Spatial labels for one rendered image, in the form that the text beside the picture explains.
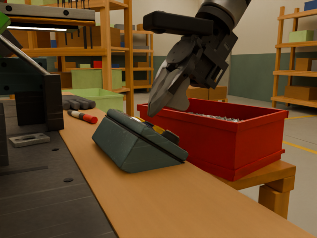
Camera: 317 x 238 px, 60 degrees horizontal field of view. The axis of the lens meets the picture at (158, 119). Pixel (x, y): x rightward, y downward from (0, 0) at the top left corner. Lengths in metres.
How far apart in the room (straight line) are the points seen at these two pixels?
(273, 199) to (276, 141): 0.13
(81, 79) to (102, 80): 0.27
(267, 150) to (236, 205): 0.40
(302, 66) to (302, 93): 0.55
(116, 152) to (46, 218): 0.13
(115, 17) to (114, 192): 9.46
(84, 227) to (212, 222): 0.11
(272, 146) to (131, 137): 0.42
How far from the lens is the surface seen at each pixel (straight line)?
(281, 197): 0.71
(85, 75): 3.13
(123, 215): 0.26
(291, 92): 6.61
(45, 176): 0.36
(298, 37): 6.53
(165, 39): 10.23
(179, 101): 0.47
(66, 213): 0.27
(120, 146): 0.36
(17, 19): 0.56
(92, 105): 0.80
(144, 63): 9.33
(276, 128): 0.69
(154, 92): 0.48
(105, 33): 2.92
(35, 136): 0.52
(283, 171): 0.68
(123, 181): 0.32
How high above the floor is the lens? 1.03
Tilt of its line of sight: 12 degrees down
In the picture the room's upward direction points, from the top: straight up
